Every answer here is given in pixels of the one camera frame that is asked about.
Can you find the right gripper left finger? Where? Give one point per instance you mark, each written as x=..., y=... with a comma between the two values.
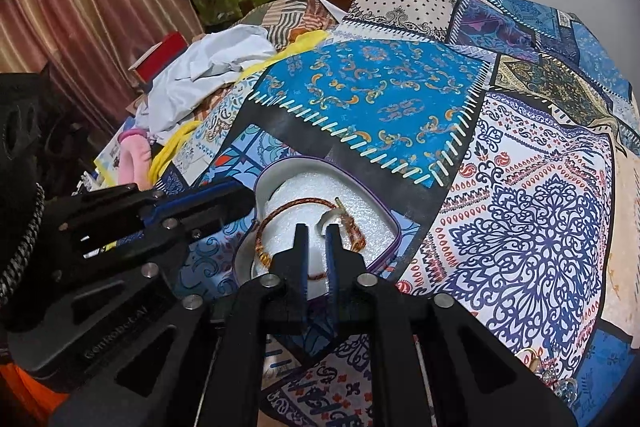
x=290, y=296

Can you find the patchwork blue bedspread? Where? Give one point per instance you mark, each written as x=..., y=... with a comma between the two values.
x=505, y=141

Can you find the pink plush item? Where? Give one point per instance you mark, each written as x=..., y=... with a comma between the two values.
x=134, y=159

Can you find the red and white box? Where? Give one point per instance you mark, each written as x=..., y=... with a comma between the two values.
x=153, y=61

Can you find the white crumpled cloth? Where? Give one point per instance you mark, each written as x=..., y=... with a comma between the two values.
x=204, y=67

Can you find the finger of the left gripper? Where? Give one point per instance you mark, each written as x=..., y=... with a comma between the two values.
x=231, y=195

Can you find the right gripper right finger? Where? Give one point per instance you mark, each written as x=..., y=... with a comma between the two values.
x=344, y=266

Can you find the striped red curtain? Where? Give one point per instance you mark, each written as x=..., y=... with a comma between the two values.
x=90, y=45

